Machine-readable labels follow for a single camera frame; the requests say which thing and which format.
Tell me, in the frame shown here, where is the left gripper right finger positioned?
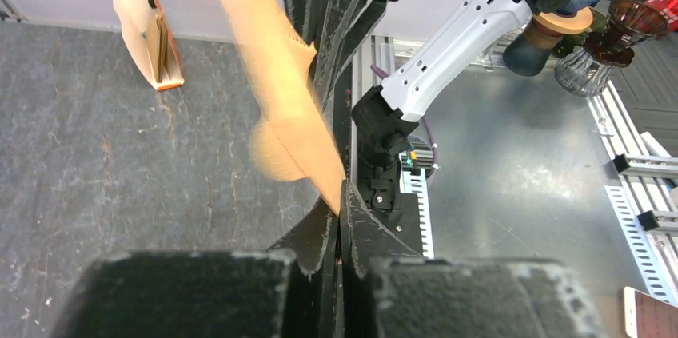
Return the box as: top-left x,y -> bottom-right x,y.
341,182 -> 607,337

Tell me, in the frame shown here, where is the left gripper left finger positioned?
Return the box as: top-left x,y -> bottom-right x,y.
51,200 -> 338,337

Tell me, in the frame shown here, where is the brown paper coffee filter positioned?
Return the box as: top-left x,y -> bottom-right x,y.
220,0 -> 345,215

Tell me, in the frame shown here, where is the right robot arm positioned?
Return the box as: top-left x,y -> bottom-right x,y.
284,0 -> 571,213

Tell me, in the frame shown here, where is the coffee filter box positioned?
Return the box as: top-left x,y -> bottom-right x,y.
113,0 -> 185,91

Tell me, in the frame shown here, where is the spare amber glass dripper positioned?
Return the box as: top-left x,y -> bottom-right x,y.
583,0 -> 669,68

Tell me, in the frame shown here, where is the clear ribbed glass vase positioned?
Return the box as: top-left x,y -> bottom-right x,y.
554,46 -> 617,97

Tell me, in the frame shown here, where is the smartphone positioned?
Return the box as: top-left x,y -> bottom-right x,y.
623,287 -> 677,338

